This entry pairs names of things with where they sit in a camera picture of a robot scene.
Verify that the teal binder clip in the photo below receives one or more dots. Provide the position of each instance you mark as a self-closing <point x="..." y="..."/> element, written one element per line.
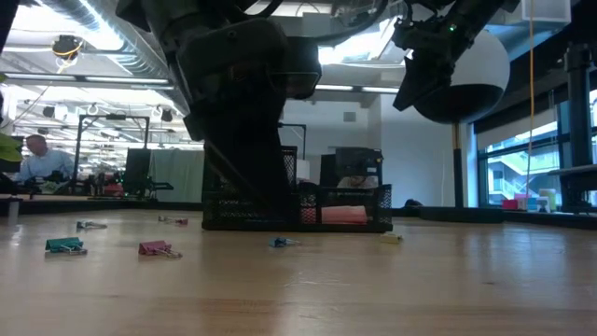
<point x="63" y="244"/>

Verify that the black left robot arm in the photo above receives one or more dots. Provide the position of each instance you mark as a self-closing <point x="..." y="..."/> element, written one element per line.
<point x="186" y="11"/>

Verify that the black mesh desk organizer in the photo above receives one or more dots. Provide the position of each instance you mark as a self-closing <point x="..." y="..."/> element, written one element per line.
<point x="242" y="225"/>

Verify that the pink binder clip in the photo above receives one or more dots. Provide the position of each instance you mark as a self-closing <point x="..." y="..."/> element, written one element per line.
<point x="154" y="247"/>

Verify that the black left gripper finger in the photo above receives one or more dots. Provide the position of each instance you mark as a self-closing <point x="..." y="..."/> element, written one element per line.
<point x="247" y="154"/>

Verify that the black background rig frame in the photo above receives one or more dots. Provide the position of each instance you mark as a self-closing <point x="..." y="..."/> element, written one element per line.
<point x="114" y="116"/>
<point x="294" y="125"/>

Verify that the black aluminium table frame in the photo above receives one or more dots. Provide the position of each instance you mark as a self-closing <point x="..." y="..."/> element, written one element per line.
<point x="116" y="205"/>

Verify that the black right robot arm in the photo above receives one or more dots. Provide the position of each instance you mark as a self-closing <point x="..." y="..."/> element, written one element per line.
<point x="480" y="11"/>

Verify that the small red box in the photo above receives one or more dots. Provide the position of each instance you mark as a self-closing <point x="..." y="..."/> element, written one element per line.
<point x="510" y="204"/>

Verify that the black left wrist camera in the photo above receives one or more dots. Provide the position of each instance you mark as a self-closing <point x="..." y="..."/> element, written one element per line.
<point x="303" y="70"/>

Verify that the long ceiling light strip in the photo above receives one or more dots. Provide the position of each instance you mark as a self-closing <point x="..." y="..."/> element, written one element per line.
<point x="93" y="79"/>

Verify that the green curtain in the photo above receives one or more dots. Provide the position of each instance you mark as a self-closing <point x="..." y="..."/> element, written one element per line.
<point x="179" y="175"/>

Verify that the small red binder clip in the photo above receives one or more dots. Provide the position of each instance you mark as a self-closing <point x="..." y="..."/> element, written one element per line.
<point x="181" y="221"/>

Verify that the pale green container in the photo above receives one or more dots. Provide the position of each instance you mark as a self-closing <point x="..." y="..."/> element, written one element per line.
<point x="548" y="200"/>

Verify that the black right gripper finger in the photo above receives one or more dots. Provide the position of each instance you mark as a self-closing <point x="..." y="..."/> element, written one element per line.
<point x="420" y="86"/>

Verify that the person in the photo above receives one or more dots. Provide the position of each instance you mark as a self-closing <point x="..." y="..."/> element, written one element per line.
<point x="44" y="163"/>
<point x="356" y="182"/>

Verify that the black cabinet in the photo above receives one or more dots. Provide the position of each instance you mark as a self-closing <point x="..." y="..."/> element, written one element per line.
<point x="359" y="161"/>

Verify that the black stand post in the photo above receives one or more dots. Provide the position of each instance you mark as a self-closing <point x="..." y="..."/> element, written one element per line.
<point x="578" y="116"/>

